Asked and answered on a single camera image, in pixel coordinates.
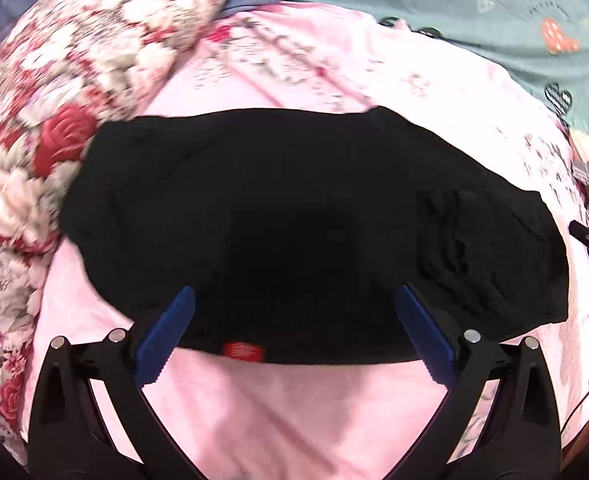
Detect pink floral bed sheet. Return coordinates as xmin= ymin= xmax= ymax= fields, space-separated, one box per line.
xmin=22 ymin=2 xmax=589 ymax=466

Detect teal heart printed quilt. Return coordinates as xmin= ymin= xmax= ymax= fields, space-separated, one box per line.
xmin=279 ymin=0 xmax=589 ymax=136

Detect black pants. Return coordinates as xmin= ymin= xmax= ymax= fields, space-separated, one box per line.
xmin=59 ymin=106 xmax=570 ymax=365

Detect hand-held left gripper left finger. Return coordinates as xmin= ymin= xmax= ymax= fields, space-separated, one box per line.
xmin=28 ymin=284 xmax=198 ymax=480

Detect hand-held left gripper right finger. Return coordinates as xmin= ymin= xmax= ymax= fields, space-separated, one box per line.
xmin=395 ymin=282 xmax=561 ymax=480

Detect red floral pillow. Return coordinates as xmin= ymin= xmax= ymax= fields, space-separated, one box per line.
xmin=0 ymin=0 xmax=232 ymax=466

